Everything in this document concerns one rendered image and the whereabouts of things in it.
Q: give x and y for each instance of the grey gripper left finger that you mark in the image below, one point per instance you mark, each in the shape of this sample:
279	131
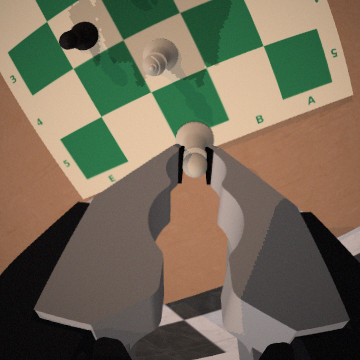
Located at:
96	272

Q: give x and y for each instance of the green and cream chessboard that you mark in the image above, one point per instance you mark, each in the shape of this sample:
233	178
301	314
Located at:
243	65

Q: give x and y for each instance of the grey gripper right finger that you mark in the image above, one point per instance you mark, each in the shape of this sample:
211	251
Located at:
289	279

